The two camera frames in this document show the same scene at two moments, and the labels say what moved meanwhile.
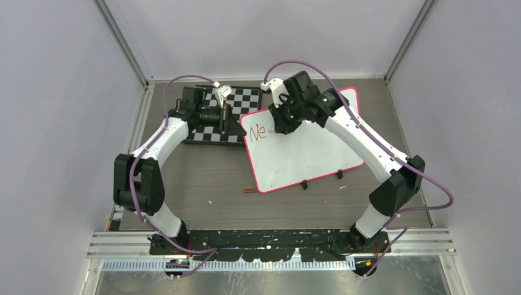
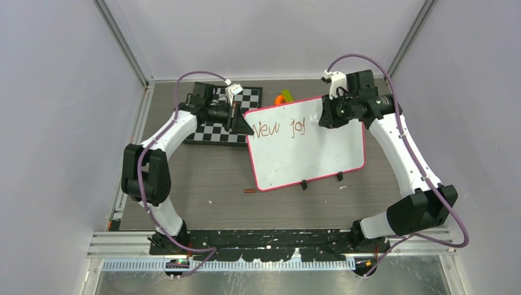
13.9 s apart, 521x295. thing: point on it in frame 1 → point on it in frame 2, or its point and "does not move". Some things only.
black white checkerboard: [242, 100] does not move
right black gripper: [281, 126] → [329, 119]
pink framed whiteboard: [279, 161] does not move
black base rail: [272, 244] does not move
